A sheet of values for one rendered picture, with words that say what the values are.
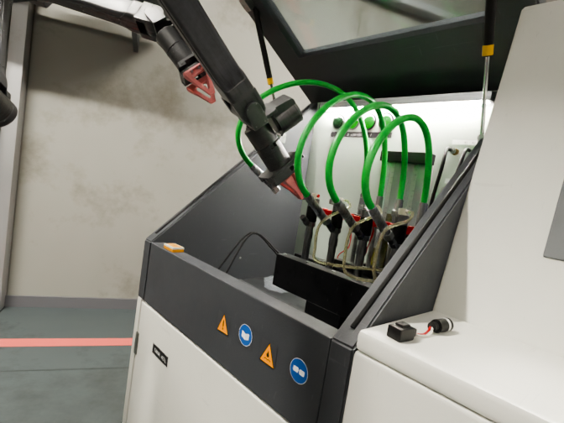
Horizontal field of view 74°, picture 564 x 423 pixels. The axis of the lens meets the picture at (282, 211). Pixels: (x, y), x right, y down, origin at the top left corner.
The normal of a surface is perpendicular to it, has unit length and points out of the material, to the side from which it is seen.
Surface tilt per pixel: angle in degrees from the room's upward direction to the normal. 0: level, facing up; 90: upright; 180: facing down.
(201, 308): 90
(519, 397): 0
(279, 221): 90
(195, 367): 90
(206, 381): 90
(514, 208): 76
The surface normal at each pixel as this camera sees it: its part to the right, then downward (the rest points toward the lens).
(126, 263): 0.34, 0.13
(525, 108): -0.67, -0.29
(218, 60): 0.45, 0.50
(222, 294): -0.73, -0.06
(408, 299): 0.67, 0.16
